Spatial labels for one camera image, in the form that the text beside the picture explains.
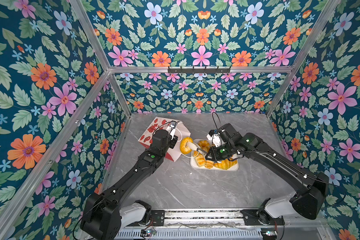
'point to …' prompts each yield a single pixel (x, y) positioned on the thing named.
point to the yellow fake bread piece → (200, 160)
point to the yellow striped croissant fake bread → (225, 164)
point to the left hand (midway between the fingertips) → (172, 126)
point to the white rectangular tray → (193, 166)
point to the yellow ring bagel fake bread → (184, 148)
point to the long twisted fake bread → (208, 164)
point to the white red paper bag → (159, 123)
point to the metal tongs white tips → (193, 147)
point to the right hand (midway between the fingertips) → (206, 155)
